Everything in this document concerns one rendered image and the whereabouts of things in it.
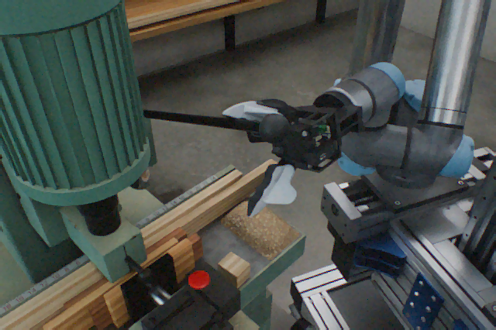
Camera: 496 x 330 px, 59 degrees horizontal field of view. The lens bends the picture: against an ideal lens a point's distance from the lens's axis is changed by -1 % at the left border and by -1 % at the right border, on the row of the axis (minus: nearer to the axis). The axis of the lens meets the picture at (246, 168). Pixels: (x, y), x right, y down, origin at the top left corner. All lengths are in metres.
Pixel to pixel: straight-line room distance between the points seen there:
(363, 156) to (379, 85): 0.13
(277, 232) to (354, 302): 0.84
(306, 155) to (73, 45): 0.31
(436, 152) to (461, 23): 0.21
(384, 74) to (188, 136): 2.01
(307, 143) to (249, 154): 1.92
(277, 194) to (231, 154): 1.90
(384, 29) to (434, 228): 0.52
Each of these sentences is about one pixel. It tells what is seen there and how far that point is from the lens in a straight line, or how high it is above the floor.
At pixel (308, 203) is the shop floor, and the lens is 2.22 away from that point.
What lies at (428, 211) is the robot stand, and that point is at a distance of 1.23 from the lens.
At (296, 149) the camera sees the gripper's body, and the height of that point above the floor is 1.17.
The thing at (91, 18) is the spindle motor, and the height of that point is 1.38.
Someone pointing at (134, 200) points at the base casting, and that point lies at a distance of 1.10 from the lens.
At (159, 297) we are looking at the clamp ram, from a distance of 0.71.
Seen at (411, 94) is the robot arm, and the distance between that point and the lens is 1.04.
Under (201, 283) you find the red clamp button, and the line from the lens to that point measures 0.63.
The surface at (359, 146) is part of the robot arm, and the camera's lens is 0.77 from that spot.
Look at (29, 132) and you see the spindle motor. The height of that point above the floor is 1.27.
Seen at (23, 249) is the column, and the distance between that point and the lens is 0.92.
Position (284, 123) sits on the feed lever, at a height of 1.27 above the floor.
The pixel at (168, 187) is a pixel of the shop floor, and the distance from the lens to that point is 2.32.
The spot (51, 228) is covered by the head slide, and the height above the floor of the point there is 1.01.
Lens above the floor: 1.54
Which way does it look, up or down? 40 degrees down
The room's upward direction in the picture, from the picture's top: straight up
